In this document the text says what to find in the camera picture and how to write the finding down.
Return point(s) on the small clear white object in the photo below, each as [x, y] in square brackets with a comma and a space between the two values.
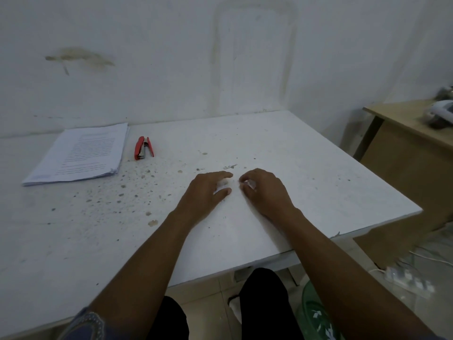
[250, 183]

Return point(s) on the red stapler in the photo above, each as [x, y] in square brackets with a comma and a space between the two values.
[140, 148]

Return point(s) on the person's right forearm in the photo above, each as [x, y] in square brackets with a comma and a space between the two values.
[339, 283]

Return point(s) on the white grey device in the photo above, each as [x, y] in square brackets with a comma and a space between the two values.
[441, 113]

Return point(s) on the green plastic stool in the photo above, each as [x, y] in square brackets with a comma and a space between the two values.
[318, 315]

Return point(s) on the white power strip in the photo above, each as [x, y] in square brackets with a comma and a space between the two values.
[410, 280]

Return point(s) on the person's white sock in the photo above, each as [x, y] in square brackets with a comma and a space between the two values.
[235, 308]

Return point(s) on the stack of printed paper sheets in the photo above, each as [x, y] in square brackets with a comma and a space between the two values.
[83, 154]

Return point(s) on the person's left thumb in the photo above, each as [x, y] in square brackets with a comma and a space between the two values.
[223, 193]

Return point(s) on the person's right hand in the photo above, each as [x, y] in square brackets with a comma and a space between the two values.
[267, 194]

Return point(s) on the person's left forearm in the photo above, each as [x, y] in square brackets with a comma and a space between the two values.
[141, 276]

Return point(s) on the person's right thumb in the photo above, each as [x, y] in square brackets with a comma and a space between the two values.
[245, 190]

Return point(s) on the blue studded sleeve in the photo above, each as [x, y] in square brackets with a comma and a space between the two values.
[85, 324]

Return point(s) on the person's left hand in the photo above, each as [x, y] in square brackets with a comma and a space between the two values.
[200, 200]

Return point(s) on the person's left leg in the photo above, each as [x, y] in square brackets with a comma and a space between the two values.
[170, 320]

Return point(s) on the person's right leg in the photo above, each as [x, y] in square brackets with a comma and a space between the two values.
[265, 304]

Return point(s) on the person's leg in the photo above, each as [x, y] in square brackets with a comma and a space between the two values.
[265, 304]
[170, 320]

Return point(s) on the wooden desk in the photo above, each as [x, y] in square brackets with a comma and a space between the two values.
[410, 162]

